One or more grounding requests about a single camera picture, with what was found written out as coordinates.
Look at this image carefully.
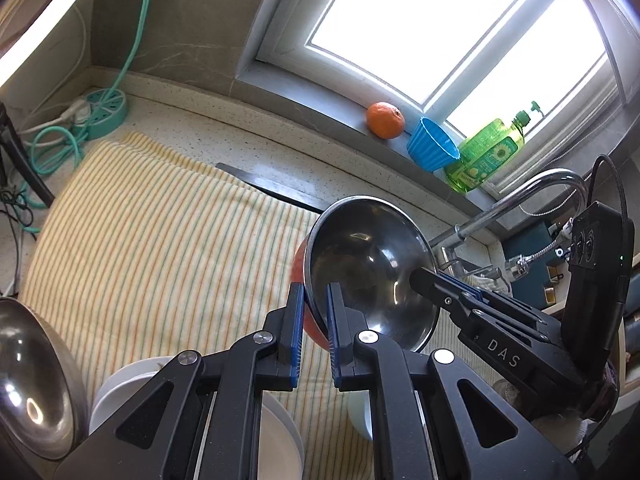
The green dish soap bottle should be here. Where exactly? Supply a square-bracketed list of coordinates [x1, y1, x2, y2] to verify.
[444, 101, 543, 195]

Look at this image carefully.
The orange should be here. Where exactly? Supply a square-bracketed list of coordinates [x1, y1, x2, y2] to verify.
[365, 101, 406, 140]

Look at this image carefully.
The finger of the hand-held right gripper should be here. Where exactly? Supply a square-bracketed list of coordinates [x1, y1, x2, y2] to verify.
[409, 266, 494, 334]
[440, 271, 547, 332]

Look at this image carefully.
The large steel bowl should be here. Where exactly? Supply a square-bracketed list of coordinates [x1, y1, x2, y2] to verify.
[0, 296, 91, 462]

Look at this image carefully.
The white ring light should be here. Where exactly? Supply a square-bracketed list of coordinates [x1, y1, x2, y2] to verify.
[0, 0, 108, 92]

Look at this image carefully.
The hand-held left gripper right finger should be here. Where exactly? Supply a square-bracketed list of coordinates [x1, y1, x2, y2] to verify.
[326, 282, 596, 480]

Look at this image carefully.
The striped yellow cloth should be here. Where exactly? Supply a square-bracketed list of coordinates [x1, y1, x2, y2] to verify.
[22, 131, 506, 480]

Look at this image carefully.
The dark teal knife block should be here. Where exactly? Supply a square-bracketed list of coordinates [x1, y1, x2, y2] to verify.
[502, 220, 571, 311]

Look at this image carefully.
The black tripod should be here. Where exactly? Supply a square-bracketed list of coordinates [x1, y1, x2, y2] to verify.
[0, 102, 56, 209]

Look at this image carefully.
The person's right hand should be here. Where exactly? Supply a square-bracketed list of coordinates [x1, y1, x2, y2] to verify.
[492, 380, 591, 458]

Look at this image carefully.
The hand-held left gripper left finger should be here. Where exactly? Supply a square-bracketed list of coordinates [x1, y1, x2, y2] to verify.
[52, 282, 306, 480]

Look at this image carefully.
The red steel bowl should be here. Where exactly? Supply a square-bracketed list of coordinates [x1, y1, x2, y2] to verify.
[291, 195, 442, 353]

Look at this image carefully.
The blue ribbed cup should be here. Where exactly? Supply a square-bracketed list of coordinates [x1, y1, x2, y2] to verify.
[406, 116, 461, 173]

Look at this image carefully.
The black knotted cable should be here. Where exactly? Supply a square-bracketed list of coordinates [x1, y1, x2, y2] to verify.
[0, 180, 37, 301]

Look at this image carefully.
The white plug cable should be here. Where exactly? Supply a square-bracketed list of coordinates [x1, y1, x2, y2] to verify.
[20, 100, 92, 134]

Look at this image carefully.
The chrome kitchen faucet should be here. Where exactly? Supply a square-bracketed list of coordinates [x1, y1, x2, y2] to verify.
[429, 169, 591, 281]

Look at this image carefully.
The plain white plate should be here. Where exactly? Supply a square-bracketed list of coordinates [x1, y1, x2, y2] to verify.
[89, 356, 306, 480]

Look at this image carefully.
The light blue bowl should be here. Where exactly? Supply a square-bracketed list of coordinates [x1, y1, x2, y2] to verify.
[345, 392, 376, 443]

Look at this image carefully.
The teal hose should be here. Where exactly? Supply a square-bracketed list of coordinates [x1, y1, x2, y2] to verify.
[20, 0, 161, 233]

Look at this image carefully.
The chrome sprayer hose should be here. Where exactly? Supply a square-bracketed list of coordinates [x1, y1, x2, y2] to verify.
[505, 215, 576, 281]

